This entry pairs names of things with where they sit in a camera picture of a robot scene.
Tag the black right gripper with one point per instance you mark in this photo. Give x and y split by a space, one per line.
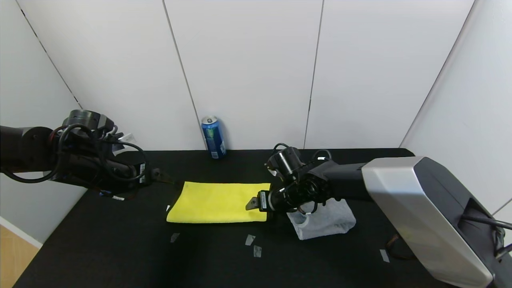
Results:
263 201

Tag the clear tape marker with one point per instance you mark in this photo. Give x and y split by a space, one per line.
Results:
250 239
384 256
174 237
257 251

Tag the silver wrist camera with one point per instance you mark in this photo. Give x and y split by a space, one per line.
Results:
124 140
272 171

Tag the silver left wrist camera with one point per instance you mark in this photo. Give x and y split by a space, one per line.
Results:
124 140

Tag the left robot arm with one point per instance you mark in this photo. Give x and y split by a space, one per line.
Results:
24 148

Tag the grey towel with orange marks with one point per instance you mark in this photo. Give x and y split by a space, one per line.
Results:
328 222

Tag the blue and green drink can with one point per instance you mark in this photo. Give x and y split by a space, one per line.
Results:
214 138

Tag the yellow towel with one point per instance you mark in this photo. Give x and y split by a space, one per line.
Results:
216 202

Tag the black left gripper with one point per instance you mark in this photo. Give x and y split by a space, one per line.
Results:
142 173

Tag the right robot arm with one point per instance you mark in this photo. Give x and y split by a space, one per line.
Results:
400 188

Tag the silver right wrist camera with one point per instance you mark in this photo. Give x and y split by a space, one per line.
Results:
272 171

